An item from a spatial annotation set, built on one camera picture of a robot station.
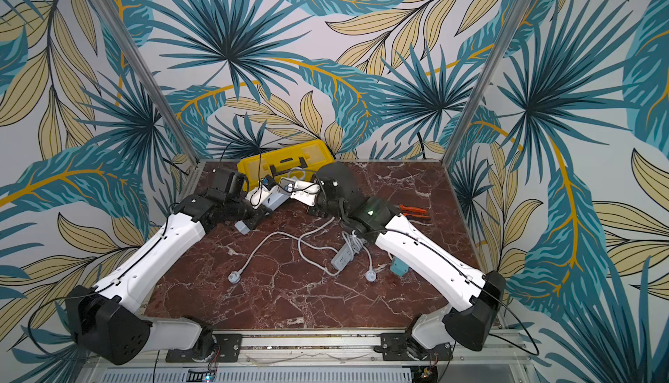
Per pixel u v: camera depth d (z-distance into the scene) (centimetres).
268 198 74
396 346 73
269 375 70
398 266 82
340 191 48
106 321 38
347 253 88
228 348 74
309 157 98
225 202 59
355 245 88
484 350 42
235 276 86
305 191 55
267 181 68
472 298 40
